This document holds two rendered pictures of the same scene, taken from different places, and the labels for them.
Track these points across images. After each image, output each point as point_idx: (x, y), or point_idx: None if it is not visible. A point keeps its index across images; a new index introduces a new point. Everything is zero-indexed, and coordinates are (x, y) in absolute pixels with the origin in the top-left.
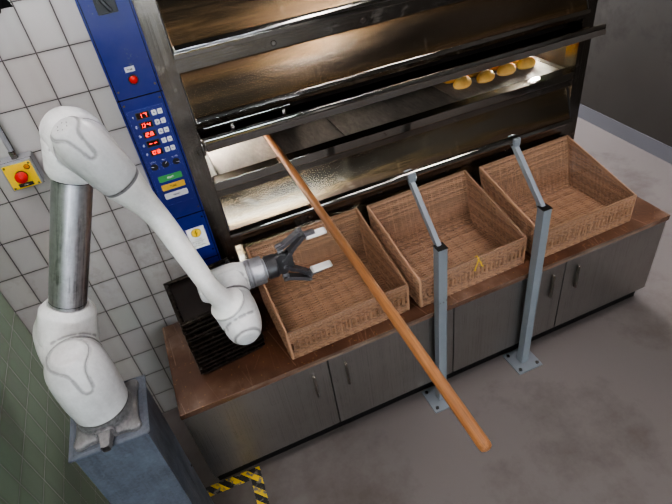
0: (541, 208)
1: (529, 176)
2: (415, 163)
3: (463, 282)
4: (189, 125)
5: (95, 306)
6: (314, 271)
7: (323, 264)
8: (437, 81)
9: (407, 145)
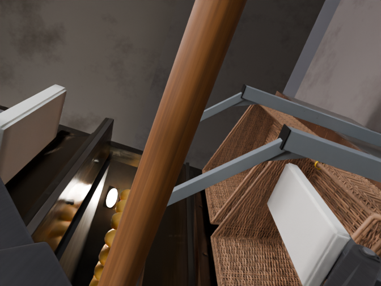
0: (243, 91)
1: (205, 110)
2: (178, 279)
3: (365, 185)
4: None
5: None
6: (335, 225)
7: (288, 207)
8: (55, 196)
9: (147, 285)
